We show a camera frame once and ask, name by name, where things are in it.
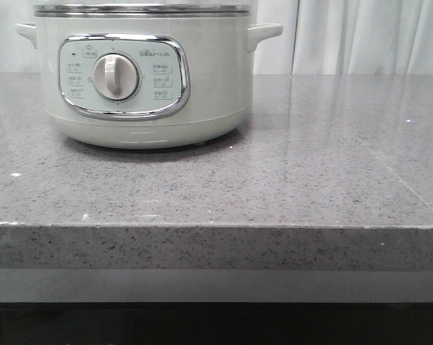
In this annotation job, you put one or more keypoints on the pale green electric cooking pot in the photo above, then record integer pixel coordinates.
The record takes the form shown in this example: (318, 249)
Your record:
(138, 81)

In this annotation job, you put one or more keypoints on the white pleated curtain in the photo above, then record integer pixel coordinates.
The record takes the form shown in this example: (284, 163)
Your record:
(318, 38)

